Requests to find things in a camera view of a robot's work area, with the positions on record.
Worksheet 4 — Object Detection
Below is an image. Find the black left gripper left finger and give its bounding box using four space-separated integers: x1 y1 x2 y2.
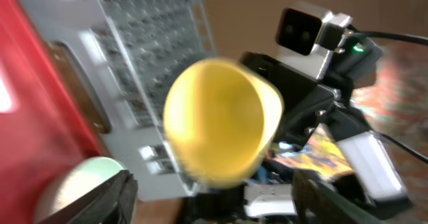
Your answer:
38 171 138 224

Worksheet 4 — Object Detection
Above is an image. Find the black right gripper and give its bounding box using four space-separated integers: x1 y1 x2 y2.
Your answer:
240 52 336 145

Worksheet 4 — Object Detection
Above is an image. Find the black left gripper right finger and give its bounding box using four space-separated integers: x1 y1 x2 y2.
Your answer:
292 170 375 224

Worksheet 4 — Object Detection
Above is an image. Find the green bowl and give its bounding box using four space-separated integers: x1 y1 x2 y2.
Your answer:
33 156 126 223

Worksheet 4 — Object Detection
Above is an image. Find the yellow plastic cup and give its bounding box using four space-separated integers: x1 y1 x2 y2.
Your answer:
163 58 285 189

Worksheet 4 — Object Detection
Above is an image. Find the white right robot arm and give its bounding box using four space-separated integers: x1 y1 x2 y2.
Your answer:
241 32 412 223

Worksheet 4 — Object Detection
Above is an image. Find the grey dishwasher rack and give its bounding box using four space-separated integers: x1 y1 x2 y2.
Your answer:
19 0 216 201

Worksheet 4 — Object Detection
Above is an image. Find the red plastic tray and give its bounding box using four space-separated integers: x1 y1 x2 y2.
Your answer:
1 0 102 223

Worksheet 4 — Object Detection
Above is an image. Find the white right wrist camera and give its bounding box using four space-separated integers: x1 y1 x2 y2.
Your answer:
276 1 352 80

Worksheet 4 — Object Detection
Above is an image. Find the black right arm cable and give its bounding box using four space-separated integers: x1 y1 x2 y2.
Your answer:
347 29 428 164

